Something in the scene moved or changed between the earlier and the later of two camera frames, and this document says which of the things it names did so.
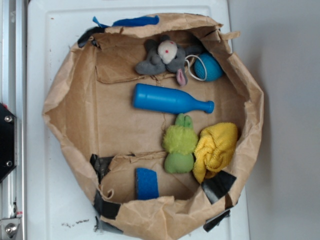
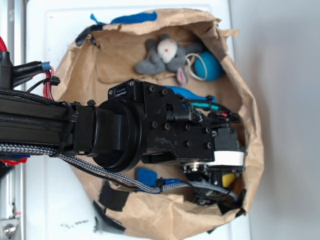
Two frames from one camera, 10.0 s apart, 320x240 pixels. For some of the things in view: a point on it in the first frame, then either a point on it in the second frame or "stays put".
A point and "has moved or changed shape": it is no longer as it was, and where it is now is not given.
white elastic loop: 188,67 stays put
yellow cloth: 214,150 has moved or changed shape
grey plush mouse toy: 166,55 stays put
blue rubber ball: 215,71 stays put
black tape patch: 106,208 → 111,198
